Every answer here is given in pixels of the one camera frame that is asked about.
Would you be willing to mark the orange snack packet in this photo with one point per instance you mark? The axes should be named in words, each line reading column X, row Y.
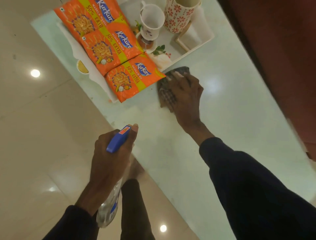
column 133, row 78
column 111, row 47
column 86, row 16

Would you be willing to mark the white mug red floral pattern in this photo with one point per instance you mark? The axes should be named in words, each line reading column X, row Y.
column 179, row 14

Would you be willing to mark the clear spray bottle blue nozzle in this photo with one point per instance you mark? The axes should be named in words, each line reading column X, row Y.
column 118, row 141

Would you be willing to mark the brown sofa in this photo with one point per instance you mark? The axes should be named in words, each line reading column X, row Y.
column 279, row 59

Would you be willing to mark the small white bowl orange sauce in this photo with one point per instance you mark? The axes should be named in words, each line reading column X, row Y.
column 148, row 45

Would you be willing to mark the wooden napkin holder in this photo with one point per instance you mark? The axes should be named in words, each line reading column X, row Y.
column 184, row 38

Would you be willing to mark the person's leg in dark trouser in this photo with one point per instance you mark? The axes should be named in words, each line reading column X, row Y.
column 135, row 212

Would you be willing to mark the white cup with small print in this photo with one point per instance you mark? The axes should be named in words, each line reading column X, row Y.
column 151, row 21

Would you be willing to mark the person's left thumb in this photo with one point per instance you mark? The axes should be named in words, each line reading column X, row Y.
column 133, row 137

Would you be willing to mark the dark checked cleaning cloth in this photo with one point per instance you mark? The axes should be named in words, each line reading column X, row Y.
column 166, row 95

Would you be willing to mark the person's right hand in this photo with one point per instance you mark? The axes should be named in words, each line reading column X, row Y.
column 187, row 101

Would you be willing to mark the white serving tray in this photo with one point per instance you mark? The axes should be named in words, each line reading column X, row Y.
column 172, row 49

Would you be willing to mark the person's left forearm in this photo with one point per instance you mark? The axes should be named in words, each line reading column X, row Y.
column 81, row 217

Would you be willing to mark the person's right forearm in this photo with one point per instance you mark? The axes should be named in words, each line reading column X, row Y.
column 254, row 192

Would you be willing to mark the person's left hand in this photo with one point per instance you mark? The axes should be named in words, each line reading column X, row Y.
column 108, row 163

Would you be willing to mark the person's right fingers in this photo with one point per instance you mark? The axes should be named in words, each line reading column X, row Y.
column 179, row 80

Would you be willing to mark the person's bare foot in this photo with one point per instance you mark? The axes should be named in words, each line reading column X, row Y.
column 135, row 170

